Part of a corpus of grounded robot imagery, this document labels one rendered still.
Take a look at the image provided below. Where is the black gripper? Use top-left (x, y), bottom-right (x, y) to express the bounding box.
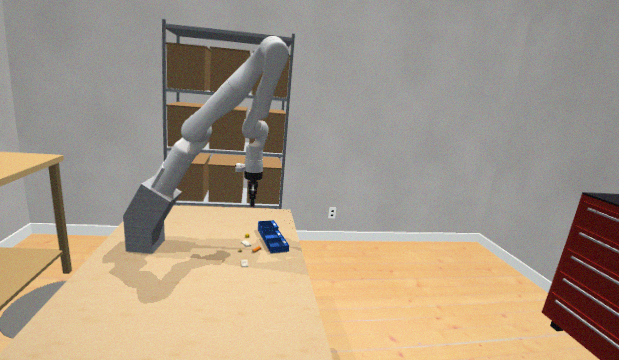
top-left (244, 171), bottom-right (263, 208)

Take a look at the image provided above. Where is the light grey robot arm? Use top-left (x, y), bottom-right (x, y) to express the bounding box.
top-left (151, 36), bottom-right (289, 195)

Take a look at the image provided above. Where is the blue three-compartment bin rack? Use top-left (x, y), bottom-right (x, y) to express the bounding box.
top-left (258, 220), bottom-right (289, 253)

